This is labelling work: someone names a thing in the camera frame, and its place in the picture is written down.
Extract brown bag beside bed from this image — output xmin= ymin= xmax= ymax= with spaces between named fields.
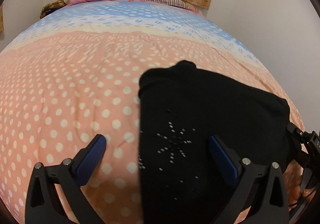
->
xmin=40 ymin=0 xmax=66 ymax=19

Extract beige side curtain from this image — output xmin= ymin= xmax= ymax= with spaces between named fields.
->
xmin=0 ymin=5 xmax=4 ymax=32

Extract polka dot bed cover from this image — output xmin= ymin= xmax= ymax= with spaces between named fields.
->
xmin=0 ymin=0 xmax=307 ymax=224

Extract right hand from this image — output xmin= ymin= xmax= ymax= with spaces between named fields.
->
xmin=283 ymin=161 xmax=314 ymax=208

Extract black pants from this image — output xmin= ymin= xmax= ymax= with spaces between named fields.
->
xmin=138 ymin=61 xmax=292 ymax=223

